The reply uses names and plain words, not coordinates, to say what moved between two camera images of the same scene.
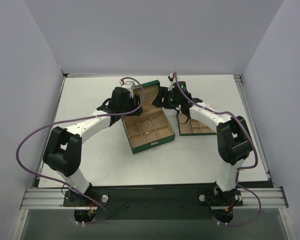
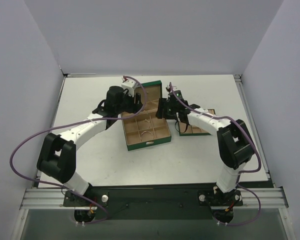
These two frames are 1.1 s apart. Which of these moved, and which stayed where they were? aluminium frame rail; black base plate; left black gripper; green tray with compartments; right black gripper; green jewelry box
Moved: right black gripper; green jewelry box
Stayed: green tray with compartments; aluminium frame rail; left black gripper; black base plate
